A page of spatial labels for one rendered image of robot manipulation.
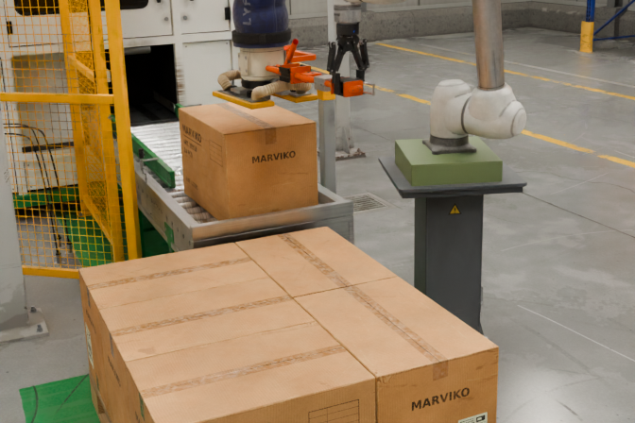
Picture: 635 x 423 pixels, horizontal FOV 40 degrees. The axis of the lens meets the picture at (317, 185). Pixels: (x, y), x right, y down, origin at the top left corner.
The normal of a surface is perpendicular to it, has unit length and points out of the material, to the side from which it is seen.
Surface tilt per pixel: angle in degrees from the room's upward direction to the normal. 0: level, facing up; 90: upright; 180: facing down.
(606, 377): 0
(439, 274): 90
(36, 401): 0
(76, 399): 0
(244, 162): 90
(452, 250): 90
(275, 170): 90
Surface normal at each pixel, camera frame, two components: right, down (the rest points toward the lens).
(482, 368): 0.40, 0.25
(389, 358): -0.03, -0.96
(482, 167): 0.10, 0.28
